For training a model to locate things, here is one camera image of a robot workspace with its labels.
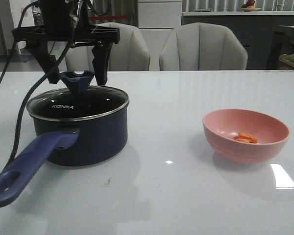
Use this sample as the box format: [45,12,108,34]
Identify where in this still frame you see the dark grey counter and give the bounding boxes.
[182,11,294,70]

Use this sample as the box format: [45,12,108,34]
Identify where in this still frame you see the grey chair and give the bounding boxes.
[159,23,248,71]
[65,22,150,71]

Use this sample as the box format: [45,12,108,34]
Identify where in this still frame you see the red barrier belt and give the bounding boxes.
[89,14,131,21]

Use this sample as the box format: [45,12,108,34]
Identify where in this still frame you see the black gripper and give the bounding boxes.
[12,25,120,86]

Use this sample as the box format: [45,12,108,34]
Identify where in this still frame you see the white cabinet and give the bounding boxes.
[138,0,183,29]

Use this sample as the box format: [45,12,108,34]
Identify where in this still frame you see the dark blue saucepan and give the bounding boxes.
[0,85,130,209]

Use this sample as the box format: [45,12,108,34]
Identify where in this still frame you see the right grey chair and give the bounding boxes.
[159,23,248,71]

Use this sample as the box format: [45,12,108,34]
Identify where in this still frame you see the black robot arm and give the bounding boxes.
[12,0,120,85]

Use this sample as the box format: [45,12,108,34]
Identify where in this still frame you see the glass lid blue knob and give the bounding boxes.
[26,70,129,122]

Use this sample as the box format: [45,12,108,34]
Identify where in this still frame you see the orange ham slices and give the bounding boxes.
[234,132,258,144]

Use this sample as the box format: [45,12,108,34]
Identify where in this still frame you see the left grey chair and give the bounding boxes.
[65,22,150,71]

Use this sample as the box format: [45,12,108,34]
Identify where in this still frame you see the olive cushion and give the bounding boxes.
[278,54,294,70]

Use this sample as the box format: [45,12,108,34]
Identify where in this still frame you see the black cable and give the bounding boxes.
[0,1,76,165]

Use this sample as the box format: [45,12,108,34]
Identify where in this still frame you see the pink bowl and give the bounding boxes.
[203,109,290,164]

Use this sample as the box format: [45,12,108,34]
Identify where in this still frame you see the fruit plate on counter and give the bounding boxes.
[238,0,262,12]

